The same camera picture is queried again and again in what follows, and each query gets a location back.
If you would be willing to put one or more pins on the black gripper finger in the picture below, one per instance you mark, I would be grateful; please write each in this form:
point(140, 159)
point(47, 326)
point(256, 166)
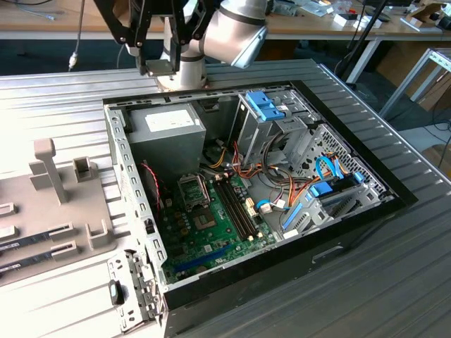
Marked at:
point(176, 53)
point(141, 35)

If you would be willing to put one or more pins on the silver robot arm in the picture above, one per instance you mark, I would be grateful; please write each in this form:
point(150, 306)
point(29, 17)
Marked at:
point(232, 35)

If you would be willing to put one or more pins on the CPU socket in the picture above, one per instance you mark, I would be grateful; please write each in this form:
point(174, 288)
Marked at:
point(193, 197)

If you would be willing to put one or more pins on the white power supply label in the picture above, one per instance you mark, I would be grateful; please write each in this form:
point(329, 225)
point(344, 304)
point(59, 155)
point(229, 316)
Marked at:
point(169, 121)

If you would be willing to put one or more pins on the grey power supply unit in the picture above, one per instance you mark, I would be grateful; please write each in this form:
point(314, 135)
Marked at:
point(165, 151)

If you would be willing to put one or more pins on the metal drive cage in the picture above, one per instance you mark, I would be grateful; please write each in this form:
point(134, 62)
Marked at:
point(253, 137)

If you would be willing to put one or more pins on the black case fan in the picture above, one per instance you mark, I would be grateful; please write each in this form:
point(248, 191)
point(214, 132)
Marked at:
point(149, 186)

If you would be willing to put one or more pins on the black RAM slot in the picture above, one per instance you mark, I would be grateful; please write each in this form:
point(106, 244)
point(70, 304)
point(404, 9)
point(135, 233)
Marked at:
point(241, 206)
point(233, 210)

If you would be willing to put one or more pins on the white boxes on desk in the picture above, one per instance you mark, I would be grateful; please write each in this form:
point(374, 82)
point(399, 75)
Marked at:
point(343, 20)

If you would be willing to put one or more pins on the black slanted pole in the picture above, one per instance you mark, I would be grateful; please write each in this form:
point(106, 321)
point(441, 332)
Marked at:
point(357, 53)

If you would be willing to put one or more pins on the green motherboard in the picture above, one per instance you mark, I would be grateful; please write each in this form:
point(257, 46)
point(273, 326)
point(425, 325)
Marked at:
point(211, 243)

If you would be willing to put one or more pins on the grey parts rack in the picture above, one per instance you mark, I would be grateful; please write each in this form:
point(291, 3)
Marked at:
point(53, 211)

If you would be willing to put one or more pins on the blue disk carrier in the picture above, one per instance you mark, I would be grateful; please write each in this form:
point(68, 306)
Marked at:
point(321, 189)

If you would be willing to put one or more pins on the blue expansion slot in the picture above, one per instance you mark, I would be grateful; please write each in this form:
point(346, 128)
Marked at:
point(204, 258)

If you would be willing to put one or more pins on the wooden desk white legs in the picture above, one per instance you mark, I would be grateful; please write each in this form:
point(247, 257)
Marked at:
point(387, 31)

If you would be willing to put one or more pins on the perforated metal disk bay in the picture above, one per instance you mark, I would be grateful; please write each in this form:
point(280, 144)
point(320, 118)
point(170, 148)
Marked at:
point(310, 220)

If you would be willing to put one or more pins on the small blue clip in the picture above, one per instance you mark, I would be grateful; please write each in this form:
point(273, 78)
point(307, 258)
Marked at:
point(358, 177)

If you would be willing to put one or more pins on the dark RAM stick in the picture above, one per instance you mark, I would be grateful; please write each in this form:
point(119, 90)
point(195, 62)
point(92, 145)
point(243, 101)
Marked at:
point(24, 242)
point(24, 262)

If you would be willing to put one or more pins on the black latch blue inlay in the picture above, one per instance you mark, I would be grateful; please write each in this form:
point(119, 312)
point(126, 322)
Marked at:
point(114, 292)

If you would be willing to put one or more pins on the folded cardboard piece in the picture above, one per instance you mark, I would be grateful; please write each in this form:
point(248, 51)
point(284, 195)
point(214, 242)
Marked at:
point(423, 14)

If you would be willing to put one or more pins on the black PC case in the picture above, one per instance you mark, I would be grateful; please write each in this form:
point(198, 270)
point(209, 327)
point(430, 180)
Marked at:
point(282, 281)

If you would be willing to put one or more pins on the flat brown cardboard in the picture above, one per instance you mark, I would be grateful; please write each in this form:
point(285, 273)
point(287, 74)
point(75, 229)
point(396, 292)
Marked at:
point(437, 91)

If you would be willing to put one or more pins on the brown floor box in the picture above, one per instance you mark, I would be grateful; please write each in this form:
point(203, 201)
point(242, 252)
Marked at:
point(438, 155)

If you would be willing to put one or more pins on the blue plastic rail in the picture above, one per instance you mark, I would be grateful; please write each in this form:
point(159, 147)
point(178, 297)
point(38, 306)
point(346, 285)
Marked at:
point(292, 215)

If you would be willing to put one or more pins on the metal slot bracket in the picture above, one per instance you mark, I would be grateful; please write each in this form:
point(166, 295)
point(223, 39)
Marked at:
point(121, 267)

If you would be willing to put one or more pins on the aluminium profile frame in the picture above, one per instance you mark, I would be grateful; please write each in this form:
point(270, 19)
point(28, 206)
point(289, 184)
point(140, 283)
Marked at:
point(437, 58)

